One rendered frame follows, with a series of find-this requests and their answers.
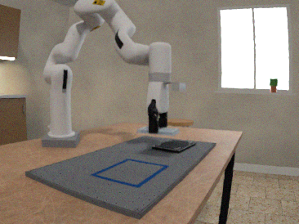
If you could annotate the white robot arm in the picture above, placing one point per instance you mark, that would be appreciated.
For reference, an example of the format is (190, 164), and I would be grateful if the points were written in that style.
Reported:
(157, 56)

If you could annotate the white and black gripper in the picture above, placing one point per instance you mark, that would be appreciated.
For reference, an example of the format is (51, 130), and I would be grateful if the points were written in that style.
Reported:
(158, 94)

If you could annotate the blue rectangular tape outline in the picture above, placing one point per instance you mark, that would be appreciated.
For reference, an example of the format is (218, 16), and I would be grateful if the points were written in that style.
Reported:
(138, 185)

